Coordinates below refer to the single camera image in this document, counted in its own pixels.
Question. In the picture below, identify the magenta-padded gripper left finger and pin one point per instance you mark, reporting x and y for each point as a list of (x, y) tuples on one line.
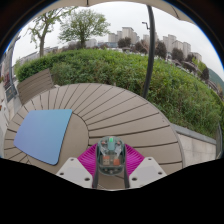
[(81, 166)]

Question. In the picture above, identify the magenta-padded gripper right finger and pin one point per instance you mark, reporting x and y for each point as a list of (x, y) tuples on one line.
[(141, 166)]

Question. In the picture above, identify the transparent green computer mouse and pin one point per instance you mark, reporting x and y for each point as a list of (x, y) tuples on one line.
[(110, 155)]

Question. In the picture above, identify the blue mouse pad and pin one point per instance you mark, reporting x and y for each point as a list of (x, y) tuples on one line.
[(41, 135)]

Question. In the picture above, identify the green hedge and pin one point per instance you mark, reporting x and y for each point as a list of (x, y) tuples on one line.
[(133, 83)]

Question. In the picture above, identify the beige patio umbrella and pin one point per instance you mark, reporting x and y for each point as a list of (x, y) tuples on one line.
[(150, 50)]

